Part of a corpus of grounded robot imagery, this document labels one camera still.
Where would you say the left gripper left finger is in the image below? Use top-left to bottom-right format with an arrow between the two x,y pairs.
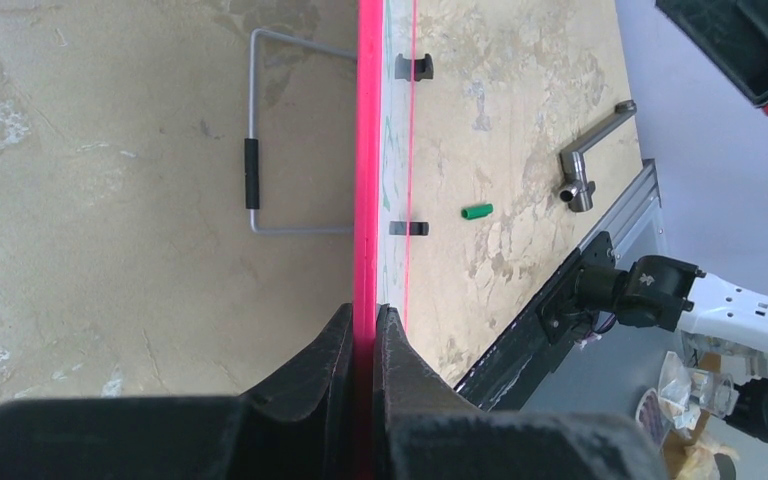
0,304 -> 353,479

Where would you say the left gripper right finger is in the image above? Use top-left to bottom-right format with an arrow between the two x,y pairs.
373,306 -> 668,479

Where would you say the green marker cap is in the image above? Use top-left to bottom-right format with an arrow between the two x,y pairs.
460,203 -> 494,221

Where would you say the red-framed whiteboard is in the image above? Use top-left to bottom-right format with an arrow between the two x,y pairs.
353,1 -> 419,479

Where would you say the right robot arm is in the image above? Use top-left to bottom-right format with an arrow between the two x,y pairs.
567,1 -> 768,444

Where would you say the black whiteboard clip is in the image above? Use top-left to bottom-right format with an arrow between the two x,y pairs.
393,53 -> 435,82
389,221 -> 430,236

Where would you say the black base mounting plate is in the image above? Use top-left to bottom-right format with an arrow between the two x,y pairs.
454,231 -> 616,411

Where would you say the grey wire whiteboard stand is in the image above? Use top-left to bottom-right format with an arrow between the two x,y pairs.
243,28 -> 357,236

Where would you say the grey metal crank handle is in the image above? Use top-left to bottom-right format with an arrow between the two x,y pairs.
558,99 -> 638,214

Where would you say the aluminium frame rail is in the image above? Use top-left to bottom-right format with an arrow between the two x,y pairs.
579,158 -> 668,269

